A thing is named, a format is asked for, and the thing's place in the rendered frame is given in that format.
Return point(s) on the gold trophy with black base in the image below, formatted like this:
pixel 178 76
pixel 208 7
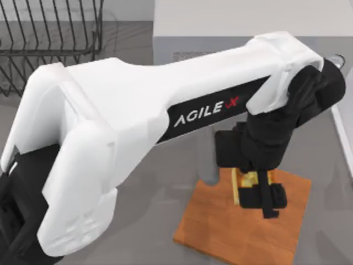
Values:
pixel 249 179

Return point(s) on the orange wooden board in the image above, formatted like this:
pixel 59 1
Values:
pixel 215 229

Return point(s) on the grey metal tap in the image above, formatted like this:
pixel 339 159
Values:
pixel 337 59

